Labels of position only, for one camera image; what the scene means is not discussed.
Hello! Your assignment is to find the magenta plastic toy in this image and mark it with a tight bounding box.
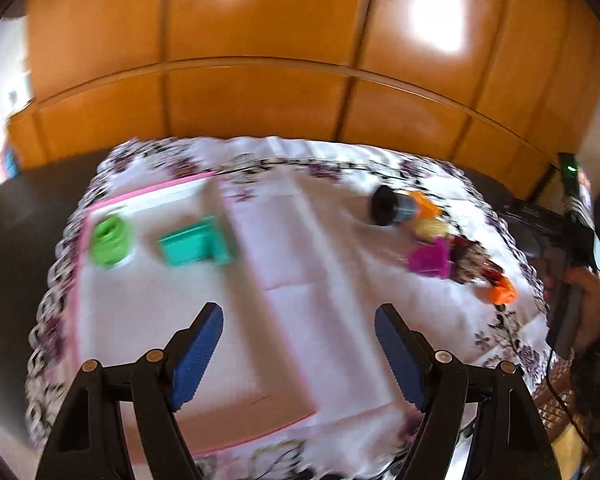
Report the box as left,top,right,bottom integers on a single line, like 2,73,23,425
407,237,454,280

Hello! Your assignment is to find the silver cup with black base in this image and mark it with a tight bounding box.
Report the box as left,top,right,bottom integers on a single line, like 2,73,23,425
371,185,421,229

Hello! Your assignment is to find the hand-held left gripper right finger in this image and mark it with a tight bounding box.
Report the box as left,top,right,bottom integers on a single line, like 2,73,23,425
374,303,563,480

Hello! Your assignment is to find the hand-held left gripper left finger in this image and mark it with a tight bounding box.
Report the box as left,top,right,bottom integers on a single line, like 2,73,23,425
36,302,225,480

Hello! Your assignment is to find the yellow plastic toy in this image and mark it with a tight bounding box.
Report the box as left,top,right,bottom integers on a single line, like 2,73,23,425
414,216,451,241

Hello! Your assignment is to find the yellow-orange toy slide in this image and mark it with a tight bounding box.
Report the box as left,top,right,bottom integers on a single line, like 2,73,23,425
412,191,443,221

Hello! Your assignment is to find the black cable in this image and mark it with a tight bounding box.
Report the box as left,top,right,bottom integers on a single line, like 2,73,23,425
544,345,597,457

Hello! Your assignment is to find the wooden wardrobe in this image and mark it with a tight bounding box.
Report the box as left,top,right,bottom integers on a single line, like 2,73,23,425
5,0,600,202

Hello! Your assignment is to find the white tray with pink rim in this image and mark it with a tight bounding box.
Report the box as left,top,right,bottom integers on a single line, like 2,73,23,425
70,170,321,456

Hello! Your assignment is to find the person's right forearm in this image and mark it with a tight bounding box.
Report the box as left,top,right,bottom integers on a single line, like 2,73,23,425
567,330,600,426

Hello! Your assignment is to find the white floral tablecloth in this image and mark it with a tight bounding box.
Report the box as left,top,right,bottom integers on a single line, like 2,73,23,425
25,135,551,480

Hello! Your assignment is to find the green plastic toy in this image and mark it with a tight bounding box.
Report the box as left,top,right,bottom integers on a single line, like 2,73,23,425
91,214,134,267

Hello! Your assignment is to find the person's right hand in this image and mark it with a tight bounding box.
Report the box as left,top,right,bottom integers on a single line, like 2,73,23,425
566,267,600,347

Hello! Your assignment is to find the orange plastic block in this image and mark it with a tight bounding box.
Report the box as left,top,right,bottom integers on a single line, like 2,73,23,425
482,277,519,306

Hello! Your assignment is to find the teal plastic toy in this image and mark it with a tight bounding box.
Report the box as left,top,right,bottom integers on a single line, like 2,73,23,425
158,216,234,267

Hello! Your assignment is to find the brown pine cone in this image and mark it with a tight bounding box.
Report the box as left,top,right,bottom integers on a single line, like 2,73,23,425
447,237,487,282

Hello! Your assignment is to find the wicker chair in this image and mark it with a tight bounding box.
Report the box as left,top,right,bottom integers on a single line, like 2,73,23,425
530,352,592,442

